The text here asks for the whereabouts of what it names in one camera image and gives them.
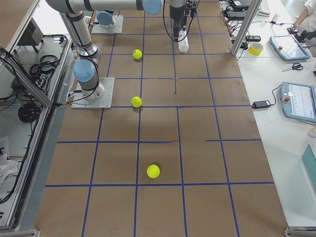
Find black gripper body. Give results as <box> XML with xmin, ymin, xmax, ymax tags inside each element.
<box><xmin>169</xmin><ymin>3</ymin><xmax>198</xmax><ymax>31</ymax></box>

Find white blue tennis ball can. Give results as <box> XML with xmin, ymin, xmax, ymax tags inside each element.
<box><xmin>178</xmin><ymin>30</ymin><xmax>189</xmax><ymax>53</ymax></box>

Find tennis ball near arm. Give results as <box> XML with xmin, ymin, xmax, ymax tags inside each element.
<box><xmin>131</xmin><ymin>96</ymin><xmax>142</xmax><ymax>108</ymax></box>

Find tennis ball centre table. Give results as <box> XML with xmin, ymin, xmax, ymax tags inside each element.
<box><xmin>132</xmin><ymin>49</ymin><xmax>143</xmax><ymax>60</ymax></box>

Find tennis ball with Roland print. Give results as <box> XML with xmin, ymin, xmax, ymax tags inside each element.
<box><xmin>146</xmin><ymin>164</ymin><xmax>160</xmax><ymax>179</ymax></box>

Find black phone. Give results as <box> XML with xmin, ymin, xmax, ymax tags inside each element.
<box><xmin>245</xmin><ymin>36</ymin><xmax>261</xmax><ymax>42</ymax></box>

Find yellow tape roll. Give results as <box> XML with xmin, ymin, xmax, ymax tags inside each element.
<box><xmin>248</xmin><ymin>42</ymin><xmax>264</xmax><ymax>56</ymax></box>

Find blue teach pendant far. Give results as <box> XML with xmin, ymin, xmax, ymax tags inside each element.
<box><xmin>270</xmin><ymin>35</ymin><xmax>310</xmax><ymax>61</ymax></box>

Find blue teach pendant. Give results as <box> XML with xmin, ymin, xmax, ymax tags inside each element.
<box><xmin>270</xmin><ymin>35</ymin><xmax>310</xmax><ymax>61</ymax></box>
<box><xmin>280</xmin><ymin>82</ymin><xmax>316</xmax><ymax>122</ymax></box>

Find black power adapter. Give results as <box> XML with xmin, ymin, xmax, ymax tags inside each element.
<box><xmin>251</xmin><ymin>100</ymin><xmax>271</xmax><ymax>109</ymax></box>

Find scissors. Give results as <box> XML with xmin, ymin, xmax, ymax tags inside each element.
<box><xmin>282</xmin><ymin>63</ymin><xmax>304</xmax><ymax>72</ymax></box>

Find blue teach pendant near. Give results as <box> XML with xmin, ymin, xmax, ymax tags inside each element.
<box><xmin>280</xmin><ymin>82</ymin><xmax>316</xmax><ymax>122</ymax></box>

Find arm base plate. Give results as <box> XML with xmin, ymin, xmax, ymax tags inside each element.
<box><xmin>92</xmin><ymin>14</ymin><xmax>124</xmax><ymax>35</ymax></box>
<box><xmin>71</xmin><ymin>78</ymin><xmax>115</xmax><ymax>109</ymax></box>

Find aluminium frame post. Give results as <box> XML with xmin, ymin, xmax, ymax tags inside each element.
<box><xmin>231</xmin><ymin>0</ymin><xmax>261</xmax><ymax>56</ymax></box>

